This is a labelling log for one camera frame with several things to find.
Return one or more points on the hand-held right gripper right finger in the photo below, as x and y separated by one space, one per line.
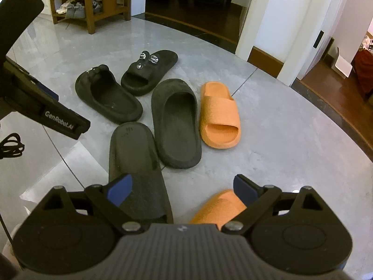
244 192

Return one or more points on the black slipper with charms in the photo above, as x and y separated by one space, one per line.
113 99
145 75

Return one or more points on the white door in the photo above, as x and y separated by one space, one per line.
335 5

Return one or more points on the dark shoe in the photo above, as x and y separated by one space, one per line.
97 5

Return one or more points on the black door latch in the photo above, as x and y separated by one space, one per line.
318 39

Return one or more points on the white cardboard box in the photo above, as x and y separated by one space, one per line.
343 64

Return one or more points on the white printed slipper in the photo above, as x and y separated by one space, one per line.
61 8
70 3

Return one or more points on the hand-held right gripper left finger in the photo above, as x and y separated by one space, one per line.
121 191

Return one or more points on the plain black slipper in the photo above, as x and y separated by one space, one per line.
177 128
131 151

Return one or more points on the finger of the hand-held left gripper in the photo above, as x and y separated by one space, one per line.
46 92

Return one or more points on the orange slipper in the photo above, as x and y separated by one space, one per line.
218 108
215 210

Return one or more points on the red cloth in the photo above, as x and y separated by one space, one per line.
364 70

